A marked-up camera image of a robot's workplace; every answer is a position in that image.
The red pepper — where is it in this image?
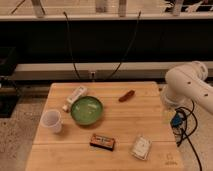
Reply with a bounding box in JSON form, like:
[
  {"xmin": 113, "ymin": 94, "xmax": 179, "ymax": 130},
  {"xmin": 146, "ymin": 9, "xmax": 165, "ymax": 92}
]
[{"xmin": 118, "ymin": 90, "xmax": 135, "ymax": 102}]

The right black hanging cable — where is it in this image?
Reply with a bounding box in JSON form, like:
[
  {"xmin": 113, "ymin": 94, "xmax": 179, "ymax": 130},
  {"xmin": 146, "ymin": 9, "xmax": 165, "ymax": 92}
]
[{"xmin": 105, "ymin": 10, "xmax": 142, "ymax": 81}]

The left black hanging cable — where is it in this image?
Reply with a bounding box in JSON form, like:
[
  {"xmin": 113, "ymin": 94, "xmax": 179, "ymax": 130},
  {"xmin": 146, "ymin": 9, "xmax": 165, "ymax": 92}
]
[{"xmin": 63, "ymin": 11, "xmax": 82, "ymax": 81}]

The green bowl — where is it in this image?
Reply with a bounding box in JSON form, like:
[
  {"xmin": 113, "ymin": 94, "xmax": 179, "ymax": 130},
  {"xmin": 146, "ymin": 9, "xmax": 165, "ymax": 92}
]
[{"xmin": 70, "ymin": 96, "xmax": 103, "ymax": 125}]

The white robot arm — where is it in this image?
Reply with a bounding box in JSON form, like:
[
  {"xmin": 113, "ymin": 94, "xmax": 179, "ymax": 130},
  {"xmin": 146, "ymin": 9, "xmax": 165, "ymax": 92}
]
[{"xmin": 161, "ymin": 61, "xmax": 213, "ymax": 114}]

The black floor cable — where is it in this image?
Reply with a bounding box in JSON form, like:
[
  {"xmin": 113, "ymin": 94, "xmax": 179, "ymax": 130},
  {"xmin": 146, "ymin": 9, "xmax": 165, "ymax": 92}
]
[{"xmin": 172, "ymin": 99, "xmax": 204, "ymax": 171}]

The white plastic cup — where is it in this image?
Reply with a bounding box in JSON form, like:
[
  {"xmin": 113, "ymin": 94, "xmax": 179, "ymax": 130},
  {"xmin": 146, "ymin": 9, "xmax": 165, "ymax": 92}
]
[{"xmin": 40, "ymin": 109, "xmax": 62, "ymax": 133}]

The black box at left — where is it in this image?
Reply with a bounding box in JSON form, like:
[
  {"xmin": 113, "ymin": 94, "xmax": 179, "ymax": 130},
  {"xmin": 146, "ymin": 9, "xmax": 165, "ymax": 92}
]
[{"xmin": 0, "ymin": 46, "xmax": 19, "ymax": 118}]

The blue connector box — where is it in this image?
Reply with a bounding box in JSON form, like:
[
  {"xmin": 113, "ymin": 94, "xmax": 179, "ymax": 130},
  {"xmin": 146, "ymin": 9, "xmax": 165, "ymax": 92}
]
[{"xmin": 170, "ymin": 113, "xmax": 183, "ymax": 127}]

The white wall outlet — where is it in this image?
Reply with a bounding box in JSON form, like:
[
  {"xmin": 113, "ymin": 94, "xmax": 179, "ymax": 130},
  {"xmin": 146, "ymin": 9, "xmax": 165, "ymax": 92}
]
[{"xmin": 89, "ymin": 71, "xmax": 96, "ymax": 81}]

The black hanging cable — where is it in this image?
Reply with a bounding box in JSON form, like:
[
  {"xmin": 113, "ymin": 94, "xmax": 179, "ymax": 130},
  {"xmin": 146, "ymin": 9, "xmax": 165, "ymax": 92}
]
[
  {"xmin": 105, "ymin": 10, "xmax": 142, "ymax": 81},
  {"xmin": 63, "ymin": 11, "xmax": 82, "ymax": 81}
]

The orange black box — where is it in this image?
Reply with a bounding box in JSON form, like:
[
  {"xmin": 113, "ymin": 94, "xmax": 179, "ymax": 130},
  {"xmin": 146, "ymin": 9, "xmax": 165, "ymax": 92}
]
[{"xmin": 90, "ymin": 134, "xmax": 115, "ymax": 151}]

